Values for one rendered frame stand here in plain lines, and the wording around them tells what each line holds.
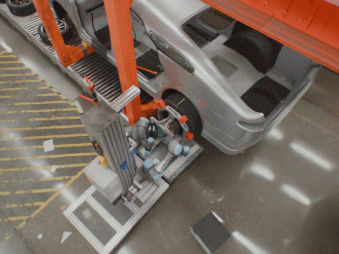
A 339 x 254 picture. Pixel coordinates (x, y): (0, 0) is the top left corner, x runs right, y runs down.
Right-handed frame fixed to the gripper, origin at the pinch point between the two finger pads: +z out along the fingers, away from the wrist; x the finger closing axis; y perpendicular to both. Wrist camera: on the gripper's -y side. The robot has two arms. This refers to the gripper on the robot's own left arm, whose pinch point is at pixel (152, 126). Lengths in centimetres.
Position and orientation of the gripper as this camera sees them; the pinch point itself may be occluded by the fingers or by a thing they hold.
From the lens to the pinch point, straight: 351.8
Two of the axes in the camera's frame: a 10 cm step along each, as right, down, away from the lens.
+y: -0.1, 5.5, 8.3
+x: 10.0, 0.1, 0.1
